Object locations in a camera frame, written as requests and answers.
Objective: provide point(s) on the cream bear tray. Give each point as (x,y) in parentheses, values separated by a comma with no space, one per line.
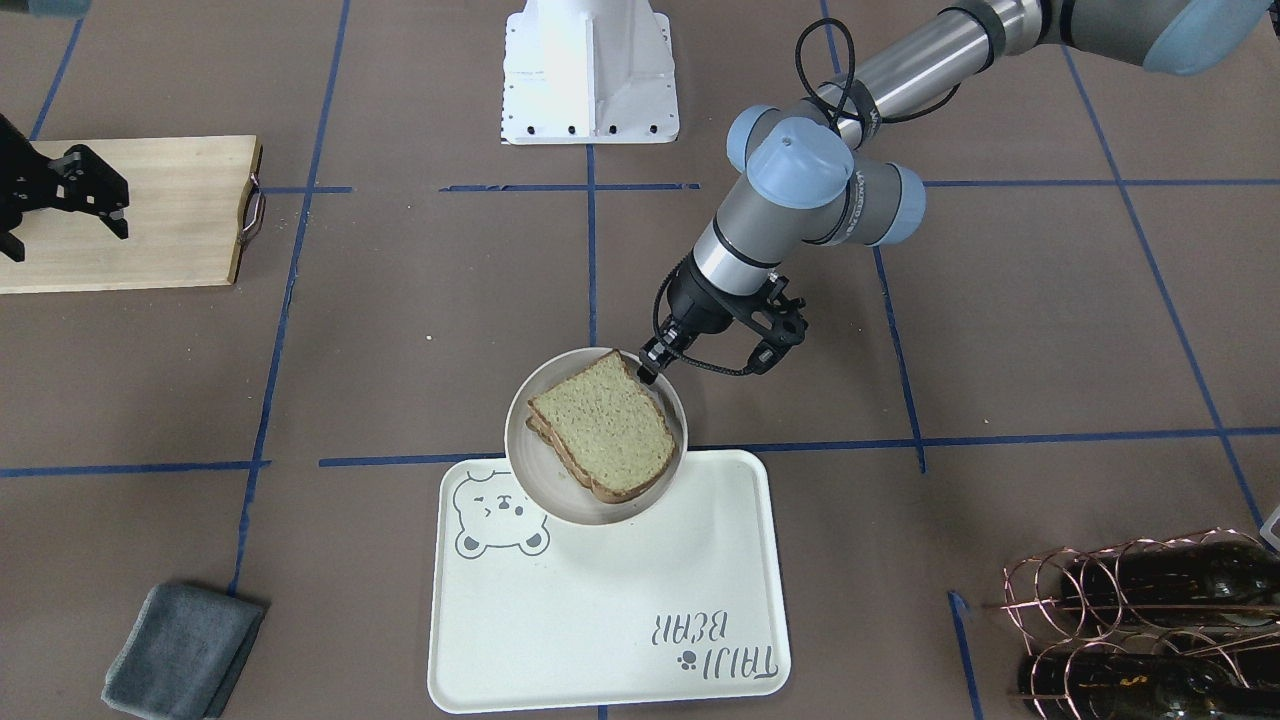
(682,602)

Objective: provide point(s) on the wooden cutting board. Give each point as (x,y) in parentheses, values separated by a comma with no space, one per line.
(189,197)

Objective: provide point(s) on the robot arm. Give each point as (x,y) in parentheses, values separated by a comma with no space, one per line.
(801,182)

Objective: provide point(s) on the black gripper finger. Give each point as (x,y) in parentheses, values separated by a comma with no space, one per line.
(655,358)

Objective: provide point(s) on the grey folded cloth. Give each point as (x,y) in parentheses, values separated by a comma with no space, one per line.
(184,655)

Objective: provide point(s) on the white round plate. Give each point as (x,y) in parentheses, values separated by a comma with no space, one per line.
(545,480)

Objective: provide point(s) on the copper wire bottle rack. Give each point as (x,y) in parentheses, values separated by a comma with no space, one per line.
(1176,628)

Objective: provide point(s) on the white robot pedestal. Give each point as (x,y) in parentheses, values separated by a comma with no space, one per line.
(588,72)

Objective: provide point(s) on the plain bread slice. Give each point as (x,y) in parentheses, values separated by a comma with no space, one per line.
(604,390)

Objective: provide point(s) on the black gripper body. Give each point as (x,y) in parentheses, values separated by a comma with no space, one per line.
(700,301)

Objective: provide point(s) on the green wine bottle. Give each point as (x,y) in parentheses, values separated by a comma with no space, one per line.
(1096,684)
(1228,582)

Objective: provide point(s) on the green wine bottle middle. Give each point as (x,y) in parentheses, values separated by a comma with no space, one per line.
(1228,582)

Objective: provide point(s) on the green wine bottle front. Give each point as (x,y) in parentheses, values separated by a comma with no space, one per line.
(1096,684)

